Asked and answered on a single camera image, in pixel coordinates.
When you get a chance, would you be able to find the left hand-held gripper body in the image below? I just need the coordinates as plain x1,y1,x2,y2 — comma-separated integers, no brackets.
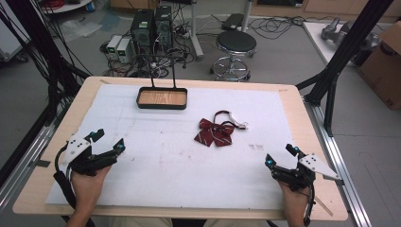
61,133,118,177

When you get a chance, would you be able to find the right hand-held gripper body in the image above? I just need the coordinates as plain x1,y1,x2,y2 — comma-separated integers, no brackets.
271,152,343,192

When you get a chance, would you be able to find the person's right hand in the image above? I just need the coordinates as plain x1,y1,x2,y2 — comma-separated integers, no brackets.
278,181,312,220

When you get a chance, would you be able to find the person's left hand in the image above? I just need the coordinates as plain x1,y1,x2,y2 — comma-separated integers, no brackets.
71,166,112,216

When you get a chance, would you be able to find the thin wooden stick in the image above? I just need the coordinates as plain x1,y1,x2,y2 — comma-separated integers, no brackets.
314,194,334,218

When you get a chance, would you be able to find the white foam board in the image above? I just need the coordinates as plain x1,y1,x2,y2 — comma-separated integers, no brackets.
44,82,300,211

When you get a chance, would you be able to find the red striped bow tie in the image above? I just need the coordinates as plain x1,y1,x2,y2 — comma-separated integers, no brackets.
193,110,250,148

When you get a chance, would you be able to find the black tray with wooden bottom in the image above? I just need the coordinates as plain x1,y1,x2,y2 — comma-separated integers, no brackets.
135,52,189,111

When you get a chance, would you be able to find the grey bench power supply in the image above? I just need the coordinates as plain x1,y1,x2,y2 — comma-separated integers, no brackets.
106,34,123,61
115,37,134,64

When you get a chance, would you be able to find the clear plastic sheet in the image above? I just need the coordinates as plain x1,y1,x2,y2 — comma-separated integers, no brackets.
59,18,103,44

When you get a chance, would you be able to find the white side table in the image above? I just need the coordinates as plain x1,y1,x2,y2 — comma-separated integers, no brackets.
302,21,357,67

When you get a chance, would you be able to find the black computer tower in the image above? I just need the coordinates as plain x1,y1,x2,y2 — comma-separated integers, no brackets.
153,5,174,50
130,9,156,55

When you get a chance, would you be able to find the brown cardboard box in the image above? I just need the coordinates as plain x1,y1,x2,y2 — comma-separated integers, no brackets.
357,21,401,112

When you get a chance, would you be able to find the black round stool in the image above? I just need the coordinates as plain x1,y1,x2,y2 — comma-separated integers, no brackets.
209,29,258,82

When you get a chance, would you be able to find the grey machine on white table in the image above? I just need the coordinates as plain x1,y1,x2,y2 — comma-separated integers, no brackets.
321,16,381,53

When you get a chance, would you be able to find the white table leg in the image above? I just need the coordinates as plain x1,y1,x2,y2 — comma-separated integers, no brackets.
188,0,205,61

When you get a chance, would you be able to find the black flat box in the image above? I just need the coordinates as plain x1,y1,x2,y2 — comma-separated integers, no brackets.
220,12,246,32

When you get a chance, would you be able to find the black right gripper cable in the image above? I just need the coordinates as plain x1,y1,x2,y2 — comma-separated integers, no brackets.
303,183,317,227

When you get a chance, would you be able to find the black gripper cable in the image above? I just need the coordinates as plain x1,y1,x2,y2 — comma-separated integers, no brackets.
52,141,78,227
303,183,317,227

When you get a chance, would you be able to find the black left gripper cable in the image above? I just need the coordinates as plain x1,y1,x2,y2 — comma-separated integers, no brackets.
52,141,78,227

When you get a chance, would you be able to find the aluminium rail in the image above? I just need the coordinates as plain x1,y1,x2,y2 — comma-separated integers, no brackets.
303,96,374,227
0,103,70,212

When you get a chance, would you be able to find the black metal frame strut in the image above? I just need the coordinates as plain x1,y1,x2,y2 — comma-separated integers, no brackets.
295,0,395,138
0,0,93,127

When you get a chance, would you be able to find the tangle of floor cables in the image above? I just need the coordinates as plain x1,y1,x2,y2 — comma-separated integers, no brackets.
247,14,340,41

